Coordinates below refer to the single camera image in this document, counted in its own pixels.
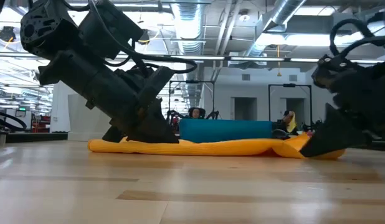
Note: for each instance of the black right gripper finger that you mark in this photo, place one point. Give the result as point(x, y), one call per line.
point(332, 133)

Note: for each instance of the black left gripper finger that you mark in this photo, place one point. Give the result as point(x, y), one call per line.
point(155, 127)
point(113, 135)

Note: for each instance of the orange microfiber towel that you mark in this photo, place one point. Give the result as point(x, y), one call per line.
point(211, 147)

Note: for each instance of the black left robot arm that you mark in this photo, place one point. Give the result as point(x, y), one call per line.
point(71, 62)

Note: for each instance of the person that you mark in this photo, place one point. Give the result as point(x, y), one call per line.
point(289, 123)
point(195, 112)

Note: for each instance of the black round chair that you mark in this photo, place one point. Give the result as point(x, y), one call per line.
point(279, 133)

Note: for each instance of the black ceiling fixture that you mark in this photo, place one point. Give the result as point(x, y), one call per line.
point(145, 36)
point(7, 34)

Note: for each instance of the blue plastic bin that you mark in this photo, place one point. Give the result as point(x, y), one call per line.
point(226, 130)

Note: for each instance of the red tool cart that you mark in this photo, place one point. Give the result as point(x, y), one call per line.
point(40, 123)

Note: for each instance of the yellow hanging pendant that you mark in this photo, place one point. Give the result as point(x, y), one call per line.
point(278, 73)

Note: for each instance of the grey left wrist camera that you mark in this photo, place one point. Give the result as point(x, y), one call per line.
point(158, 84)

